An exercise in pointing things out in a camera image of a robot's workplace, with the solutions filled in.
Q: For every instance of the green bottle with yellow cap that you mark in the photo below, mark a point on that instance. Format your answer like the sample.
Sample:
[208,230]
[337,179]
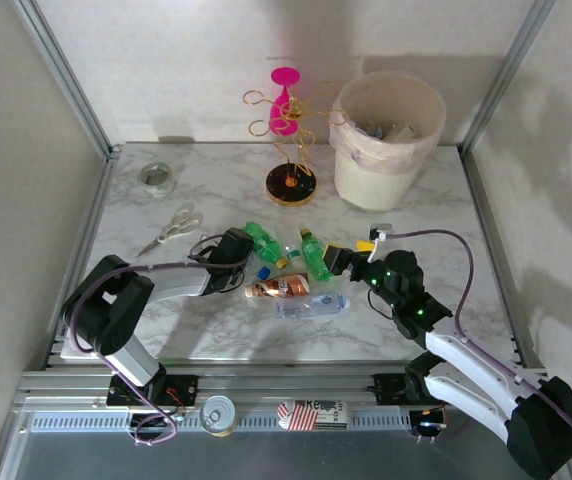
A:
[268,247]
[314,257]

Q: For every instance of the clear bottle with blue label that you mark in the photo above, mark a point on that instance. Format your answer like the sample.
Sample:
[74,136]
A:
[264,272]

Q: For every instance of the copper brown coffee bottle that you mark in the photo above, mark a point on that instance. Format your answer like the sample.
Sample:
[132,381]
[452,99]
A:
[286,285]

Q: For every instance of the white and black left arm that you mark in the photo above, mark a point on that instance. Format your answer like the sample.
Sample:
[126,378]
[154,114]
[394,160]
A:
[116,310]

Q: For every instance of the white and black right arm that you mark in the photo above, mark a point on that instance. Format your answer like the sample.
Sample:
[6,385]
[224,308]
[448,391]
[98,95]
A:
[466,355]

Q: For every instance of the white waste bin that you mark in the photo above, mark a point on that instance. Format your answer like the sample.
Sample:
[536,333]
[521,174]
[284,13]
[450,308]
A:
[371,190]

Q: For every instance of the translucent plastic bin liner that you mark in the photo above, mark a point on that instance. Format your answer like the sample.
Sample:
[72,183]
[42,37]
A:
[381,157]

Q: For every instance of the clear bottle with green cap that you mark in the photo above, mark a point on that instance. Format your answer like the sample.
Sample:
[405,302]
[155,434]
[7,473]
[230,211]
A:
[293,254]

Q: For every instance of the bluish clear water bottle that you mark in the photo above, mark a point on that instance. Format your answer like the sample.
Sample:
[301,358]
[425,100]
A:
[316,304]

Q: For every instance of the clear tape roll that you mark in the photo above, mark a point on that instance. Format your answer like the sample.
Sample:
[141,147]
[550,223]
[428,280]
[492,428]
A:
[157,185]

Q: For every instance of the black circuit board with LEDs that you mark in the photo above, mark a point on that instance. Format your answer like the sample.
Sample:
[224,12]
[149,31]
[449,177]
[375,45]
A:
[428,425]

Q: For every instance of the flag print tin box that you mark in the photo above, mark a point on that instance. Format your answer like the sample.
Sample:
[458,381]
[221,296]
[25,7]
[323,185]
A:
[311,415]

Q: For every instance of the silver tin can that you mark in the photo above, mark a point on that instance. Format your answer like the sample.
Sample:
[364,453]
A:
[218,415]

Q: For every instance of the pink wine glass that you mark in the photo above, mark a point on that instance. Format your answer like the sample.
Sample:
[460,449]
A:
[284,76]

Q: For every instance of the aluminium side rail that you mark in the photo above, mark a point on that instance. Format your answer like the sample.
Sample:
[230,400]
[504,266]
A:
[91,220]
[498,250]

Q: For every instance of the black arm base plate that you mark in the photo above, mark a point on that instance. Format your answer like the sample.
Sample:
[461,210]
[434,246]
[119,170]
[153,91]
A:
[386,387]
[186,387]

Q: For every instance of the aluminium mounting rail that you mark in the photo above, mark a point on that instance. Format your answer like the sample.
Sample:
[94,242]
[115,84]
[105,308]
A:
[286,382]

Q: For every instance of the aluminium frame post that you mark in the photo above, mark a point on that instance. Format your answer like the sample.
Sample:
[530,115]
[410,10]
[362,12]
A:
[66,75]
[506,75]

